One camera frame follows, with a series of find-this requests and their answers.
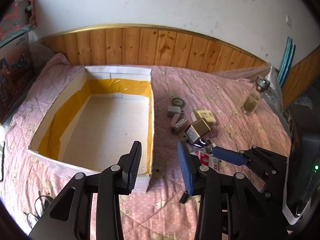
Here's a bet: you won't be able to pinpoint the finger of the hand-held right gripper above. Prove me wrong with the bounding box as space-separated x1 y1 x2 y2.
211 146 288 180
260 177 288 200

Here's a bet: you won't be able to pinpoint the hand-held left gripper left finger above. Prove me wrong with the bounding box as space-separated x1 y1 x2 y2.
29 141 142 240

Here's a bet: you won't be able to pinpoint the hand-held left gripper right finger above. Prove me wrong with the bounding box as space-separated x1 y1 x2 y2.
177 141 298 240

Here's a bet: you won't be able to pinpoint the red and white packet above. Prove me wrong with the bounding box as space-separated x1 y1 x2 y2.
195 150 228 172

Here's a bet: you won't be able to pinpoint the small gold box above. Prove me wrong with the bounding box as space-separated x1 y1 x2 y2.
184 118 212 143

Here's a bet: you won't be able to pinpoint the white cardboard box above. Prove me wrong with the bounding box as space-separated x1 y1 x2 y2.
27 66 154 193

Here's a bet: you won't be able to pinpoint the pink stapler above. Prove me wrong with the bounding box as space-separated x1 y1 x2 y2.
171 114 188 133

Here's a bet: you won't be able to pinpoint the grey wall charger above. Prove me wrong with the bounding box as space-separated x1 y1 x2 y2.
167 106 185 117

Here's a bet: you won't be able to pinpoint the gold tissue pack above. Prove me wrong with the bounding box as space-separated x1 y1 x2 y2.
191 109 217 124

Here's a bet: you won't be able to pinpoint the pink bear print blanket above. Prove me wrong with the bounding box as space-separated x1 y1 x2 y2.
0 53 293 240

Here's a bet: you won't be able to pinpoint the glass bottle with metal cap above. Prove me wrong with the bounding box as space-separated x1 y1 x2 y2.
240 75 271 117

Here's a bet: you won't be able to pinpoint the clear plastic bag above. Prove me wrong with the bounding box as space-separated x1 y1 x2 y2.
296 96 313 109

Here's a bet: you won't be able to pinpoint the clear bubble wrap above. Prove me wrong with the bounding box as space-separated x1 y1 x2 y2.
215 65 284 110

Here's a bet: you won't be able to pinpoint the blue foam strips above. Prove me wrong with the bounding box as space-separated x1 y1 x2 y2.
277 36 296 85

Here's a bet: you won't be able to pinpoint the robot figure toy box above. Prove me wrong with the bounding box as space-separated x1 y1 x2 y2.
0 34 35 125

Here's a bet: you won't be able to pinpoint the teal and red toy box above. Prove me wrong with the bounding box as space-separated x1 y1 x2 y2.
0 0 38 43

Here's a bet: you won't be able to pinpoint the black cable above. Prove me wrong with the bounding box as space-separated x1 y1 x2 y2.
24 191 54 228

